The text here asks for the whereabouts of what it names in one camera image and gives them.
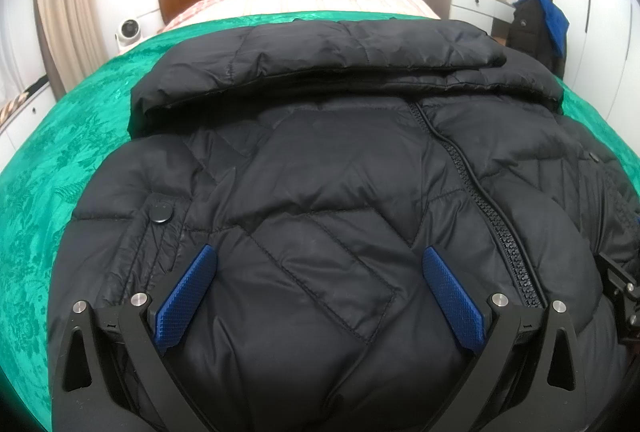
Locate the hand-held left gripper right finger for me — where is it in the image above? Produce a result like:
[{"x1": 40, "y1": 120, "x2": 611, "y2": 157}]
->
[{"x1": 422, "y1": 247, "x2": 588, "y2": 432}]

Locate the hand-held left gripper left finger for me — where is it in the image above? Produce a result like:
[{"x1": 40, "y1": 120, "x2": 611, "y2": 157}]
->
[{"x1": 51, "y1": 244, "x2": 221, "y2": 432}]

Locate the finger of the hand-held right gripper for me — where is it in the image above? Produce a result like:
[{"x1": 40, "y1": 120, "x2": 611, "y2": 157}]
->
[{"x1": 597, "y1": 252, "x2": 640, "y2": 305}]

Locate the black puffer jacket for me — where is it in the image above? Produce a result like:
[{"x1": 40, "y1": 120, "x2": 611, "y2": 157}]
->
[{"x1": 47, "y1": 18, "x2": 640, "y2": 432}]

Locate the green velvet blanket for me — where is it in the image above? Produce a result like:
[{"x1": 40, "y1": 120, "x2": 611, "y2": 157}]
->
[{"x1": 0, "y1": 9, "x2": 640, "y2": 432}]

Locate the white low cabinet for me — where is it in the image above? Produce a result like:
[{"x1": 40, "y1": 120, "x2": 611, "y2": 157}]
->
[{"x1": 0, "y1": 82, "x2": 57, "y2": 175}]

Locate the striped folded cloth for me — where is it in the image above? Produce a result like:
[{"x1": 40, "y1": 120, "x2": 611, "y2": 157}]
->
[{"x1": 0, "y1": 94, "x2": 29, "y2": 131}]

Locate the black coat on chair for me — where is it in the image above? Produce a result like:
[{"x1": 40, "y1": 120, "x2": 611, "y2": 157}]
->
[{"x1": 507, "y1": 2, "x2": 566, "y2": 78}]

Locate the blue garment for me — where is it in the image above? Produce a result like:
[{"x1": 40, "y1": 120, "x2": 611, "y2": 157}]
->
[{"x1": 515, "y1": 0, "x2": 571, "y2": 49}]

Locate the white wardrobe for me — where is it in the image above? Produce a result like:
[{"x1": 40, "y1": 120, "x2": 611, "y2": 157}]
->
[{"x1": 517, "y1": 0, "x2": 640, "y2": 125}]

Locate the white desk with drawer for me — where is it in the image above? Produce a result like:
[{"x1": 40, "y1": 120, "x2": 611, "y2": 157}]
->
[{"x1": 420, "y1": 0, "x2": 517, "y2": 39}]

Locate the white sheer curtain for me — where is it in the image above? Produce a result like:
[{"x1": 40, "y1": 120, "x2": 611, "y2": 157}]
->
[{"x1": 0, "y1": 0, "x2": 51, "y2": 105}]

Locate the white security camera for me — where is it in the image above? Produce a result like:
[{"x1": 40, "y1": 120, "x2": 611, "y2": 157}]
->
[{"x1": 115, "y1": 18, "x2": 142, "y2": 49}]

